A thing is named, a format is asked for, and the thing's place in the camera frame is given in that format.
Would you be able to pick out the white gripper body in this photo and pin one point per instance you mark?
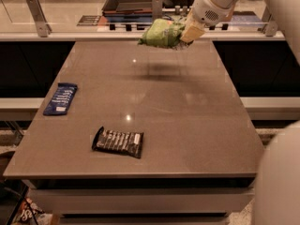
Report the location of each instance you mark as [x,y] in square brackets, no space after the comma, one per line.
[206,10]

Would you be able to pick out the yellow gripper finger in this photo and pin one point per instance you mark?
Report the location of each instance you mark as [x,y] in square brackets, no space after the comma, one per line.
[192,31]

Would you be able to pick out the green jalapeno chip bag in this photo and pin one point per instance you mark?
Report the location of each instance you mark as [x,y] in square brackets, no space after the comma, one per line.
[162,34]

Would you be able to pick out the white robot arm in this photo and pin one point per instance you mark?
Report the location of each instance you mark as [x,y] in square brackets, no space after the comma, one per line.
[277,184]

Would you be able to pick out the blue rxbar blueberry bar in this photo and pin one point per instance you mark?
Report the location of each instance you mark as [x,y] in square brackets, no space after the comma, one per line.
[61,99]

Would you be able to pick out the snack bag under table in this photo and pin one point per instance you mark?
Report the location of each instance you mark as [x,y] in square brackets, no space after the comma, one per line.
[30,214]

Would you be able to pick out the cardboard box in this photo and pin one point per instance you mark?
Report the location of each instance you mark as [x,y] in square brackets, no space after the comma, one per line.
[230,15]

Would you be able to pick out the orange-rimmed grey tray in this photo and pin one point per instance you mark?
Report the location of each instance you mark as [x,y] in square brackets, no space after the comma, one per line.
[127,7]

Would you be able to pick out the black snack bar wrapper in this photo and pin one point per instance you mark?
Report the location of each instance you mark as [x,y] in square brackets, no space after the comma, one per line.
[117,142]

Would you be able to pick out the glass barrier panel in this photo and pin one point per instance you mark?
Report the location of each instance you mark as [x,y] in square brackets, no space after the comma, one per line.
[71,19]

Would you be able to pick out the middle metal glass bracket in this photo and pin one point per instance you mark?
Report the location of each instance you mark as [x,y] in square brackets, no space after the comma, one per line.
[156,9]

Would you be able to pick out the metal glass bracket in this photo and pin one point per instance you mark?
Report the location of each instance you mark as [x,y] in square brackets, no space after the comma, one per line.
[156,9]
[42,26]
[270,26]

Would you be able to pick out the right metal glass bracket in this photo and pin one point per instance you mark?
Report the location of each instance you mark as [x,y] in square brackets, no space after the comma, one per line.
[270,26]

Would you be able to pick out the left metal glass bracket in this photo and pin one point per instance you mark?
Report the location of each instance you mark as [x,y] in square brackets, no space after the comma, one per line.
[42,26]

